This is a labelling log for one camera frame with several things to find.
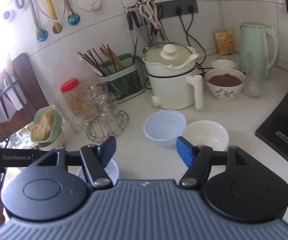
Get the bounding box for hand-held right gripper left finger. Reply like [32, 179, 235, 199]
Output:
[22, 136, 117, 189]

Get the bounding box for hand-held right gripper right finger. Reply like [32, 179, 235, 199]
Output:
[176, 136, 266, 189]

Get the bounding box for translucent plastic bowl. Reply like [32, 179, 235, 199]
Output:
[143, 110, 187, 149]
[76, 158, 120, 188]

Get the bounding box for white ceramic bowl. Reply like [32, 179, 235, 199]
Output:
[182, 120, 230, 153]

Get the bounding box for green strainer with noodles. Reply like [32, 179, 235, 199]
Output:
[31, 106, 63, 145]

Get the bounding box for group of glass mugs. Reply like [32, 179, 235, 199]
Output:
[80, 77, 120, 128]

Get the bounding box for textured glass pitcher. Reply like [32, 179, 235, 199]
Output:
[54, 99, 87, 135]

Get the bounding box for white bowl with red foot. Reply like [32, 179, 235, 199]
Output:
[37, 129, 66, 153]

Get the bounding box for black dish rack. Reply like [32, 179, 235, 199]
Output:
[0, 72, 33, 143]

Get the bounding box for dark purple small cup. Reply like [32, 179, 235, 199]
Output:
[96, 81, 110, 93]

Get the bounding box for white electric cooking pot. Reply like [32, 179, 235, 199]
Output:
[142, 41, 204, 111]

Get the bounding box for green chopstick holder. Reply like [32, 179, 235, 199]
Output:
[97, 53, 145, 103]

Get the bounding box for patterned bowl with brown food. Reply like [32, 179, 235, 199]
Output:
[205, 68, 247, 101]

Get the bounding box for red lid plastic jar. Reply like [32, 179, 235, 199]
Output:
[60, 78, 85, 111]

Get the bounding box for brown cutting board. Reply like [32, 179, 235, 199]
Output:
[0, 52, 50, 141]

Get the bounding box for bundle of chopsticks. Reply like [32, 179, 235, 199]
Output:
[77, 44, 125, 77]

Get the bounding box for small white bowl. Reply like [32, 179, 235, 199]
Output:
[210, 59, 237, 70]

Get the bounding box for tall textured glass tumbler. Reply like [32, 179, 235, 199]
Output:
[243, 51, 268, 100]

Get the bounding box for black induction cooktop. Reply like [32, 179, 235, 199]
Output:
[255, 79, 288, 176]

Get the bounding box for metal ladle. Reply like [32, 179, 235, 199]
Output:
[133, 37, 151, 63]

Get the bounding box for yellow food packet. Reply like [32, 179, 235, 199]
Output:
[214, 26, 236, 56]

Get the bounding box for pale green electric kettle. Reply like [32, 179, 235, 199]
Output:
[238, 22, 279, 81]

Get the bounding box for hanging scissors and utensils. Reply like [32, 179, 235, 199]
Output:
[123, 0, 165, 46]

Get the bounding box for white kitchen scissors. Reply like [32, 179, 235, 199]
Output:
[136, 0, 161, 30]

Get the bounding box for yellow gas pipe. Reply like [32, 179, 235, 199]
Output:
[39, 0, 61, 34]

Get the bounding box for wire cup rack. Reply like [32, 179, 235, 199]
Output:
[85, 109, 130, 143]

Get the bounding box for black power cable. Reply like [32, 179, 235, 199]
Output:
[187, 4, 210, 57]
[176, 6, 202, 67]

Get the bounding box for metal hose with blue valve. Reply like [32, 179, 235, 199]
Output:
[57, 0, 80, 26]
[10, 0, 49, 42]

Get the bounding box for white round wall cap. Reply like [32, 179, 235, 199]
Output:
[3, 9, 15, 22]

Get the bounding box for grey wall socket strip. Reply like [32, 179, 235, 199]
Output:
[153, 0, 199, 20]

